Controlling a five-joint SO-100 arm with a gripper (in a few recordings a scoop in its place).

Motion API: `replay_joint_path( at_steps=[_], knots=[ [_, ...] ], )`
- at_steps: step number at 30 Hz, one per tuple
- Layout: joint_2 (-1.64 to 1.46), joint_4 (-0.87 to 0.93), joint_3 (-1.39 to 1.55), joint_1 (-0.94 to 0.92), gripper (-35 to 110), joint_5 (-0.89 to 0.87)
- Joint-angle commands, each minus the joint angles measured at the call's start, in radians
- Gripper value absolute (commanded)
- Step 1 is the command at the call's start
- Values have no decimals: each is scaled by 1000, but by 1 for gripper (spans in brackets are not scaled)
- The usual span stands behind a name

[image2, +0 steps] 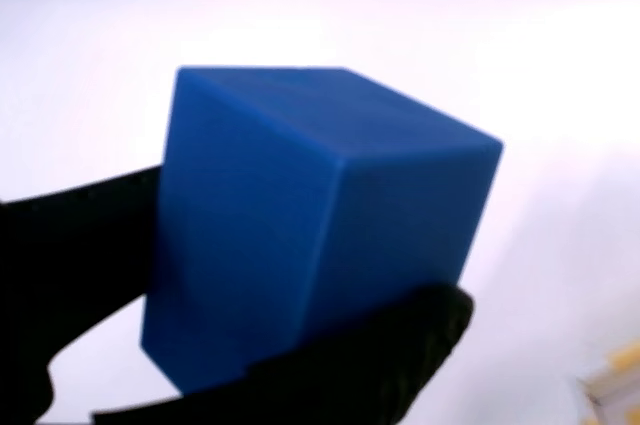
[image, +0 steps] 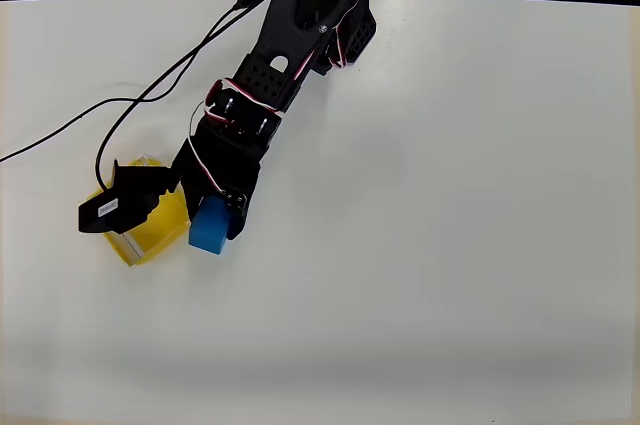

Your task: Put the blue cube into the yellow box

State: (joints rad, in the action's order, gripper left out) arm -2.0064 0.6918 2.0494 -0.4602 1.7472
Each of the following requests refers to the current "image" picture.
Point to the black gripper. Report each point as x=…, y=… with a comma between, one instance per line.
x=200, y=186

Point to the blue cube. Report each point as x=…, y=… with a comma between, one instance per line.
x=209, y=227

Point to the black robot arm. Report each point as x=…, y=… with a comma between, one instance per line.
x=285, y=45

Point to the yellow transparent container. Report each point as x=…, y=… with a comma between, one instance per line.
x=157, y=232

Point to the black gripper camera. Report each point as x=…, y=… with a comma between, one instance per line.
x=130, y=197

